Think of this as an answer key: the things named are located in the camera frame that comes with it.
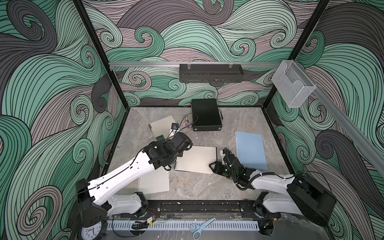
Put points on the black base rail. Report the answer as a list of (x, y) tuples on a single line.
[(254, 209)]

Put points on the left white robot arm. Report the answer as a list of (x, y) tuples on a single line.
[(97, 198)]

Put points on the black wall tray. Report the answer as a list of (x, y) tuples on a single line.
[(211, 73)]

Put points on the light blue spiral notebook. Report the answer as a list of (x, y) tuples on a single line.
[(250, 150)]

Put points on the white wall clock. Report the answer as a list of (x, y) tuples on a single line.
[(90, 233)]

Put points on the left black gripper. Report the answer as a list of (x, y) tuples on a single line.
[(162, 143)]

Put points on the blue scissors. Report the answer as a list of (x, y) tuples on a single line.
[(197, 229)]

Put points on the clear wall holder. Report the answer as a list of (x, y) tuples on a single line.
[(293, 83)]

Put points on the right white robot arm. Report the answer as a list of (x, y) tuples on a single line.
[(298, 194)]

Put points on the aluminium rail right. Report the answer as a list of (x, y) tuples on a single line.
[(331, 95)]

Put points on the torn white lined page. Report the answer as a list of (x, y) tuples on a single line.
[(154, 182)]

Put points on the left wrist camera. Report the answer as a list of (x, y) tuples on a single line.
[(174, 128)]

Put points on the black case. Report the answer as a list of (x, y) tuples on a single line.
[(206, 115)]

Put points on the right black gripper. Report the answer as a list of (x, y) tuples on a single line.
[(217, 166)]

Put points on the beige spiral notebook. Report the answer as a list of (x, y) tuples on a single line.
[(161, 128)]

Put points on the dark green spiral notebook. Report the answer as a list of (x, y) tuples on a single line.
[(197, 160)]

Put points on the white slotted cable duct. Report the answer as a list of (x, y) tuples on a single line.
[(185, 226)]

